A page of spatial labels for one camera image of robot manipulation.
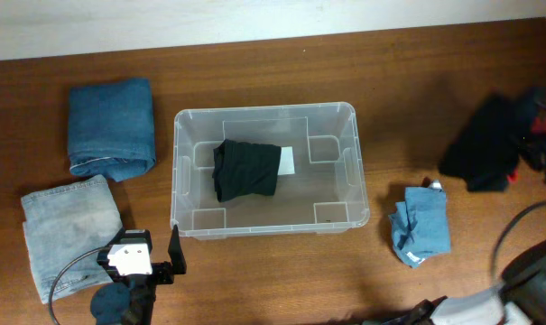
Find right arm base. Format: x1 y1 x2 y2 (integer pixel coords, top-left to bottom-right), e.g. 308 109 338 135
360 296 448 325

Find right black cable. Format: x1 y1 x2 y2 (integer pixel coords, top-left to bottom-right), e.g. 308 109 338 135
488 199 546 285

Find black folded garment in bin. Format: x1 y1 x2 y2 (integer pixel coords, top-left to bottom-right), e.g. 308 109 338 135
212 139 282 202

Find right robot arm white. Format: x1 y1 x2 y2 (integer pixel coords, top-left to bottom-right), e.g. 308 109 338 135
430 240 546 325

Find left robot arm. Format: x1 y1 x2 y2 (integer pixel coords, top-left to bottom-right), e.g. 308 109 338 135
90 227 187 325

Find light blue jeans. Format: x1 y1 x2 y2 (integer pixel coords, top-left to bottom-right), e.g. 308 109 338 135
21 175 122 304

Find small blue cloth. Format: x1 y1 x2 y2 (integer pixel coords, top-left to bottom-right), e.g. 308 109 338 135
389 180 451 268

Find clear plastic storage bin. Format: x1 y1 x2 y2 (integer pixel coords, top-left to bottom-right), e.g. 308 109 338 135
170 102 370 240

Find dark blue jeans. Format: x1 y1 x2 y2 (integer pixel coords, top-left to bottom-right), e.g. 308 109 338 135
67 78 157 182

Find black garment with red trim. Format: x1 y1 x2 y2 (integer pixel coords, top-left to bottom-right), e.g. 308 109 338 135
438 87 546 192

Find white paper label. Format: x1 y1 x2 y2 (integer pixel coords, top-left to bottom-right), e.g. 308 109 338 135
277 146 295 176

